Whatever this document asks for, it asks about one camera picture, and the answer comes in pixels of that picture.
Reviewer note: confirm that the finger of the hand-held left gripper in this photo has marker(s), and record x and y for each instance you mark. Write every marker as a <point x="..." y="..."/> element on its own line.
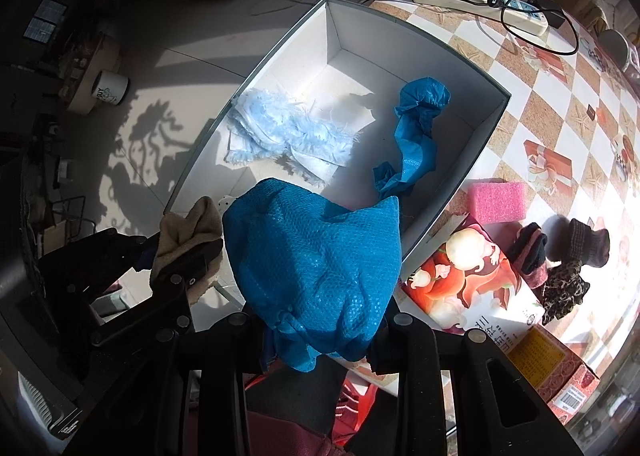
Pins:
<point x="195" y="258"/>
<point x="100" y="261"/>

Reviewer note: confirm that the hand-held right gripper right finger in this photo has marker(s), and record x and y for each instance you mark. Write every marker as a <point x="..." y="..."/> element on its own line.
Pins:
<point x="415" y="356"/>

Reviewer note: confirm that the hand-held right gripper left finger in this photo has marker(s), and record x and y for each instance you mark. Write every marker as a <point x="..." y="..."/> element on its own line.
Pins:
<point x="232" y="351"/>

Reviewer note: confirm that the beige sock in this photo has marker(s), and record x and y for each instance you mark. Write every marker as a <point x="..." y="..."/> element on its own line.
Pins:
<point x="195" y="223"/>

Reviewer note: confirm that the large blue plastic shoe cover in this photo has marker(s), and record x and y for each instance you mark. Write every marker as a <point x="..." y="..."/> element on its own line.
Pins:
<point x="315" y="266"/>

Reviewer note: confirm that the light blue fluffy cloth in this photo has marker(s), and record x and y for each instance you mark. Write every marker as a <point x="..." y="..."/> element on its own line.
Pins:
<point x="285" y="136"/>

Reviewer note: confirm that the pink striped knit sock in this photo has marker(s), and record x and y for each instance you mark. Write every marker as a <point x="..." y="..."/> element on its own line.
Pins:
<point x="530" y="253"/>

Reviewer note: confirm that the white cardboard box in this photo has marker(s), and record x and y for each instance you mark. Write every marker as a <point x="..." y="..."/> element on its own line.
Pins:
<point x="345" y="36"/>

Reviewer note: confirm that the person's jeans leg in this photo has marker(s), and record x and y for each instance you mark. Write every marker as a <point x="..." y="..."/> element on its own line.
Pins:
<point x="295" y="386"/>

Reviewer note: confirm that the red patterned cloth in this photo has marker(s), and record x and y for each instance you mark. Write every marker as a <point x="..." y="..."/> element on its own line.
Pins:
<point x="357" y="406"/>

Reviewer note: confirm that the red patterned carton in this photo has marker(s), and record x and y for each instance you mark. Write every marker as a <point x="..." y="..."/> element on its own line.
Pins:
<point x="475" y="281"/>

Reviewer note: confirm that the maroon garment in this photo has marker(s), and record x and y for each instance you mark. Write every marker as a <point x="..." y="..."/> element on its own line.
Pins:
<point x="295" y="436"/>

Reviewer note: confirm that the leopard print scrunchie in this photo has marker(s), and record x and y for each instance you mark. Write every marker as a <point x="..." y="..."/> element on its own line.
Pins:
<point x="565" y="291"/>

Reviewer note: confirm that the white printed mug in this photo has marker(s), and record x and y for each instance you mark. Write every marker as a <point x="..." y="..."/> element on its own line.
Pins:
<point x="111" y="87"/>

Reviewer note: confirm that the pink sponge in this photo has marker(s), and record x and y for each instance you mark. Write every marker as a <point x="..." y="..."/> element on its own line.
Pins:
<point x="497" y="201"/>

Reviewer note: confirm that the round low stand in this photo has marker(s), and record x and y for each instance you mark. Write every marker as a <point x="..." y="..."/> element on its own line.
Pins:
<point x="92" y="71"/>

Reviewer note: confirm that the dark brown sock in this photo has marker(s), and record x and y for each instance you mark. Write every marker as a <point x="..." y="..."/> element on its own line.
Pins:
<point x="587" y="241"/>

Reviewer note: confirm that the checkered printed tablecloth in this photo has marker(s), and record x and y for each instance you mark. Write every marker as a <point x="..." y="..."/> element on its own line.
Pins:
<point x="565" y="101"/>

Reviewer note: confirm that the white cup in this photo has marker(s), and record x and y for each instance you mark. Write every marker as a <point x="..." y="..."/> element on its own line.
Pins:
<point x="614" y="48"/>

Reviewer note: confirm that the black power adapter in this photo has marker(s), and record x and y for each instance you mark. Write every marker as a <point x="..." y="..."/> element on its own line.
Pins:
<point x="547" y="13"/>

